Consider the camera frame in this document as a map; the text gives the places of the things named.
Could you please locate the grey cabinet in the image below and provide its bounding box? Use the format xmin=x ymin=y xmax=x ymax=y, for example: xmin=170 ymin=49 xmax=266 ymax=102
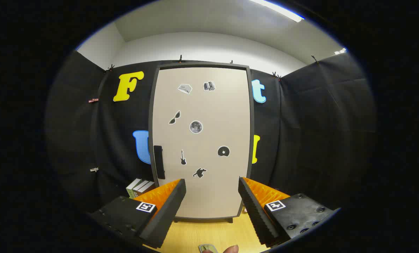
xmin=148 ymin=61 xmax=255 ymax=223

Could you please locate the black backdrop cloth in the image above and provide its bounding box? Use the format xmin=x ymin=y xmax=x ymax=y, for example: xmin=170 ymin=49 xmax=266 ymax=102
xmin=44 ymin=50 xmax=377 ymax=218

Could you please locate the black door handle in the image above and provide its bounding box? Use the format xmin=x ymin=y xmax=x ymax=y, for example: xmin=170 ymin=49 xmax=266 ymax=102
xmin=153 ymin=145 xmax=165 ymax=180

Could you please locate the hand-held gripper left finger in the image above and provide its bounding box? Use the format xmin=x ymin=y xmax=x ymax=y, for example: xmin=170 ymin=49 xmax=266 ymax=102
xmin=86 ymin=179 xmax=187 ymax=249

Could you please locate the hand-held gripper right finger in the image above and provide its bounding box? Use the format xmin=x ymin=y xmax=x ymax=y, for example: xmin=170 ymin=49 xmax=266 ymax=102
xmin=238 ymin=177 xmax=340 ymax=246

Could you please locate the ceiling light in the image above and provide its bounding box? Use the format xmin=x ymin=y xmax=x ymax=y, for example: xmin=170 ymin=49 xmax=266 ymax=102
xmin=248 ymin=0 xmax=305 ymax=22

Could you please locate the beige cabinet door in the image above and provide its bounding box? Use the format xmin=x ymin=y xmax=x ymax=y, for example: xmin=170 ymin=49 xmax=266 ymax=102
xmin=152 ymin=67 xmax=251 ymax=219

